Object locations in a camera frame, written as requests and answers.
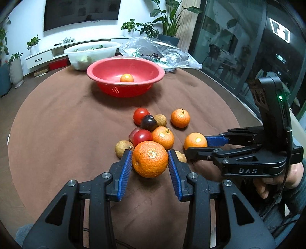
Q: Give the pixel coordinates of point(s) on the green leafy vegetables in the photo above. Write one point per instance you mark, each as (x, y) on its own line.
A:
(89, 48)

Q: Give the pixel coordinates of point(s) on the pile of dark cherries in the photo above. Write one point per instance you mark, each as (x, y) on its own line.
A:
(151, 56)

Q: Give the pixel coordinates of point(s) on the clear plastic bag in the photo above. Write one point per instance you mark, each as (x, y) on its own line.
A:
(177, 56)

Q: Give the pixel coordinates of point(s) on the leafy green potted plant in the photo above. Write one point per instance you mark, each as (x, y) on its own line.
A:
(149, 30)

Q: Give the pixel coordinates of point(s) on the black television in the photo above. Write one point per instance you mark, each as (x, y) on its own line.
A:
(81, 12)

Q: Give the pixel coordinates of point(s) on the bushy plant in white pot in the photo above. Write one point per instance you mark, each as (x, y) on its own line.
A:
(129, 27)

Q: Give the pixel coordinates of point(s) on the glass sliding door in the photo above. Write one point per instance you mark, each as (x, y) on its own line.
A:
(227, 47)

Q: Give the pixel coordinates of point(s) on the dark purple plum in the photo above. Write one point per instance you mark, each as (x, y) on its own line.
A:
(148, 123)

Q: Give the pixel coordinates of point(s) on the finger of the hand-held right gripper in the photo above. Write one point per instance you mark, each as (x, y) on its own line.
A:
(215, 140)
(200, 153)

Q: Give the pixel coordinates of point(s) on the red plastic bowl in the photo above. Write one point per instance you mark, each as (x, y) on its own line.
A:
(107, 71)

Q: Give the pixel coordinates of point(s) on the brown longan with stem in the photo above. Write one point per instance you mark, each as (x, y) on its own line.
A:
(123, 148)

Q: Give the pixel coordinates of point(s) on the tall plant in blue pot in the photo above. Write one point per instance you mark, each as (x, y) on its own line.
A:
(171, 24)

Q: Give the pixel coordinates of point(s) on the large orange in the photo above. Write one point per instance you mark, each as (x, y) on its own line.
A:
(149, 159)

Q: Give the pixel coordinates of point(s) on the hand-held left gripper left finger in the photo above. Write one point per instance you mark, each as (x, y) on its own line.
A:
(125, 172)

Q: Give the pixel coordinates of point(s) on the small orange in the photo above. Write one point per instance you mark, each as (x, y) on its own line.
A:
(126, 78)
(194, 141)
(163, 137)

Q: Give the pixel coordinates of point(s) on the small plant in white pot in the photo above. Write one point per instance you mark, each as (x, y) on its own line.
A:
(33, 44)

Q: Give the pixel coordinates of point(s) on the white television cabinet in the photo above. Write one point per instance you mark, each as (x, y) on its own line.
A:
(40, 56)

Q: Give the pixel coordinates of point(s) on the person's right hand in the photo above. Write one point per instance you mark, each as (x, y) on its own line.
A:
(263, 186)

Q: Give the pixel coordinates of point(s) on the plant in dark pot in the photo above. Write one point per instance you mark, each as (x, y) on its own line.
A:
(3, 76)

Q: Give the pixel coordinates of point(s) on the plant in tall white pot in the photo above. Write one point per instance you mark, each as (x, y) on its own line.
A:
(16, 71)

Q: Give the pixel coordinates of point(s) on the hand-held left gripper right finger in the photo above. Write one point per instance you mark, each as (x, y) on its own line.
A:
(174, 172)

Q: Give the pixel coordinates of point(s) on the mandarin with stem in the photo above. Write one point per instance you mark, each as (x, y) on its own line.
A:
(180, 118)

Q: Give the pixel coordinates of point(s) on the white plastic basin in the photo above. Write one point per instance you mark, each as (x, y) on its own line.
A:
(95, 56)

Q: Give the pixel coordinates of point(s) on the red box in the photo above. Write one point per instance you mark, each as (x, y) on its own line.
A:
(58, 64)

